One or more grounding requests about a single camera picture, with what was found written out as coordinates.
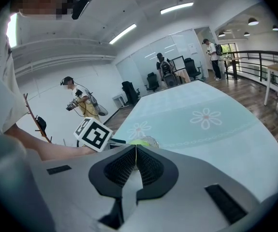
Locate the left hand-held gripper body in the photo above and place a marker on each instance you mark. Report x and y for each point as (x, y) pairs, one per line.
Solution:
(92, 134)

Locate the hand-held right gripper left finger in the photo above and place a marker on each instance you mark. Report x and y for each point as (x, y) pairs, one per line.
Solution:
(76, 190)

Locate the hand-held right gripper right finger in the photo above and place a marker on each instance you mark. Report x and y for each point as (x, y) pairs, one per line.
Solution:
(189, 178)

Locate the person's left forearm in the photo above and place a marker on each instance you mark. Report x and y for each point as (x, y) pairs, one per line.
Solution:
(44, 149)

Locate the small white cabinet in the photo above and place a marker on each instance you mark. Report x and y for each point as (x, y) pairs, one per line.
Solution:
(118, 100)

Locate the black hanging bag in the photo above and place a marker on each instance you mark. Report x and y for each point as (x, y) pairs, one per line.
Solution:
(41, 122)

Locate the black office chair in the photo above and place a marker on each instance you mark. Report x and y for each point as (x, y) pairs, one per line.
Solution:
(130, 92)
(192, 68)
(152, 81)

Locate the brown wooden coat rack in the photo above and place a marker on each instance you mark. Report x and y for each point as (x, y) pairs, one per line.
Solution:
(31, 112)

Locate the light blue flowered tablecloth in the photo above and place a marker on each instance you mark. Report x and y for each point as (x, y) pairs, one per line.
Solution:
(201, 100)

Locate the ceiling tube light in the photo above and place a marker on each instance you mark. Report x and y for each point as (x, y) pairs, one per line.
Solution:
(177, 8)
(123, 34)

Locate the wooden high table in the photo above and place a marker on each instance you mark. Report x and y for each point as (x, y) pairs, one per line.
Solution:
(233, 59)

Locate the white-legged wooden table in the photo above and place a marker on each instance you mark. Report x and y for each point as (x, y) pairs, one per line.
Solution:
(274, 67)

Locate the person's head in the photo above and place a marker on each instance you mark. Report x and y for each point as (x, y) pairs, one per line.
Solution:
(39, 4)

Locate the black metal railing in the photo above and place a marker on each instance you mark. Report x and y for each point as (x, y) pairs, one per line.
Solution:
(254, 52)

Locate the black pendant lamp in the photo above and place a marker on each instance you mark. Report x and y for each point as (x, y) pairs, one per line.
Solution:
(221, 34)
(253, 22)
(275, 28)
(246, 34)

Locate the black head-worn camera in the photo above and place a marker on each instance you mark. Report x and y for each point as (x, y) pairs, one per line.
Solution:
(80, 6)

